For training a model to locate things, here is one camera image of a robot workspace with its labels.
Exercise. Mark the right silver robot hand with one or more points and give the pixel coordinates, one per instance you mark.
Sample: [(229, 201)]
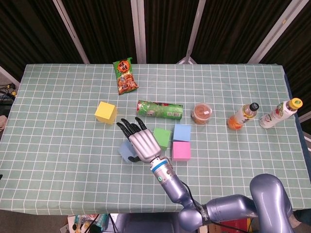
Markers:
[(144, 145)]

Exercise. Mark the green foam block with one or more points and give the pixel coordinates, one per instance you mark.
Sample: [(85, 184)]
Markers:
[(162, 137)]

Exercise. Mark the light blue foam block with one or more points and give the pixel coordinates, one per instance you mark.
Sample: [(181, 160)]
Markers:
[(182, 132), (125, 151)]

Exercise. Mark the pink foam block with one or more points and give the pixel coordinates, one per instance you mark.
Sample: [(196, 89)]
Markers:
[(181, 150)]

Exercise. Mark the yellow foam block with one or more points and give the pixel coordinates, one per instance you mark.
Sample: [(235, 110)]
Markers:
[(105, 112)]

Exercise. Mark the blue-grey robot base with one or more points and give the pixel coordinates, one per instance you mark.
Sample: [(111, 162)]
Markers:
[(145, 224)]

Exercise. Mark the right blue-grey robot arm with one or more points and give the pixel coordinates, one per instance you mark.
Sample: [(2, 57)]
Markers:
[(175, 189)]

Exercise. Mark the green chip can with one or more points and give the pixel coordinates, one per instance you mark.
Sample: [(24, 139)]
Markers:
[(158, 110)]

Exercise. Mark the beige object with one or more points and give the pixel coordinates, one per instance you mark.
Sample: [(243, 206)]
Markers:
[(3, 123)]

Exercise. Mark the green checkered tablecloth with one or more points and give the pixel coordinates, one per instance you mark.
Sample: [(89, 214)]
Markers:
[(60, 157)]

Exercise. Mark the clear jar of rubber bands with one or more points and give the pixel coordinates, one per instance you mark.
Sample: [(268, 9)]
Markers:
[(201, 113)]

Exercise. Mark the green snack bag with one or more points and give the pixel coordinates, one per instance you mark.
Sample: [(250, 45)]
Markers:
[(125, 77)]

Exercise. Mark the pile of snack packages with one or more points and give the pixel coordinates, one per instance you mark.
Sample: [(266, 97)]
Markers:
[(85, 223)]

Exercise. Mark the orange drink bottle black cap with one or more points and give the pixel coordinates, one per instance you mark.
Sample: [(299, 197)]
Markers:
[(243, 116)]

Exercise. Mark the cardboard box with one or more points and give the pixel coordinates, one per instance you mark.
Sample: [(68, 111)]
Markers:
[(215, 229)]

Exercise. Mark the black pleated curtain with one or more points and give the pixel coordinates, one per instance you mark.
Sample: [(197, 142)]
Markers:
[(107, 24)]

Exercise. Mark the red box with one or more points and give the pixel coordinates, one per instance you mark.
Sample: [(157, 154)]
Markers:
[(246, 222)]

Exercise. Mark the drink bottle yellow cap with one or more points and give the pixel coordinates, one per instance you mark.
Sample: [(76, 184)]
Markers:
[(277, 114)]

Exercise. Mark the white frame post with foot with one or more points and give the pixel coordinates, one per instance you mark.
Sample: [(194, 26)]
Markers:
[(195, 31)]

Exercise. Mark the white frame post yellow sticker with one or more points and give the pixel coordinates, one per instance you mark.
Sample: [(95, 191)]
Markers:
[(274, 30)]

